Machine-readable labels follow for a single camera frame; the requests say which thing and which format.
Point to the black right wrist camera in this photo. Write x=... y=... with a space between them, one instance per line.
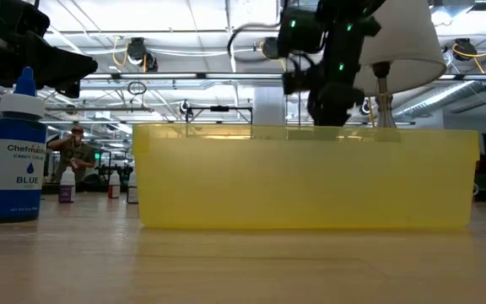
x=295 y=82

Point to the small purple food coloring bottle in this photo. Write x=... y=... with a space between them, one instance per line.
x=66 y=192

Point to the person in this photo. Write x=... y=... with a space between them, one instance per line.
x=74 y=156

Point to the yellow translucent plastic bin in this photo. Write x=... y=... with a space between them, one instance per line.
x=302 y=181

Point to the black background station frame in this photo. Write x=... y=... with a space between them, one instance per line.
x=219 y=109

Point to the large blue food coloring bottle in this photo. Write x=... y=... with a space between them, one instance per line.
x=15 y=169

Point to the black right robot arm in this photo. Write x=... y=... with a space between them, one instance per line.
x=340 y=42

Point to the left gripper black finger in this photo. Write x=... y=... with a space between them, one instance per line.
x=70 y=89
x=61 y=63

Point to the white lamp with shade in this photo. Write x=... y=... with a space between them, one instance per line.
x=403 y=42

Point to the small red food coloring bottle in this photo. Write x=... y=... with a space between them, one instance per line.
x=114 y=190

